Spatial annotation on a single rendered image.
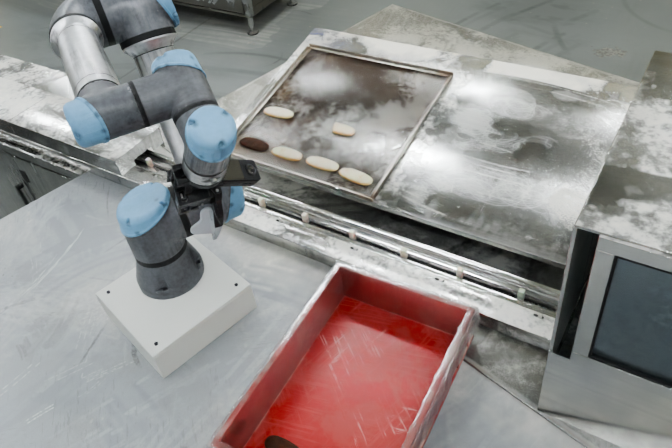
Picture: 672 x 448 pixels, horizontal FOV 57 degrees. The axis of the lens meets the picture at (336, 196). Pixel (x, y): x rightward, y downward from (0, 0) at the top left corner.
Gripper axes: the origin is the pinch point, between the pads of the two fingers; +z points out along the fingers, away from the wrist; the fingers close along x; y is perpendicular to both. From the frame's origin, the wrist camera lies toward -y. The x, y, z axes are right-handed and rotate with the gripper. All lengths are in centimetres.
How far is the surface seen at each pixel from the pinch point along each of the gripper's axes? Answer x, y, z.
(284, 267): 12.7, -17.9, 25.7
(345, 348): 36.2, -19.3, 9.1
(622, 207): 34, -44, -52
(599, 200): 31, -43, -50
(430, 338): 41, -36, 3
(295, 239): 7.4, -22.3, 23.3
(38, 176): -57, 32, 96
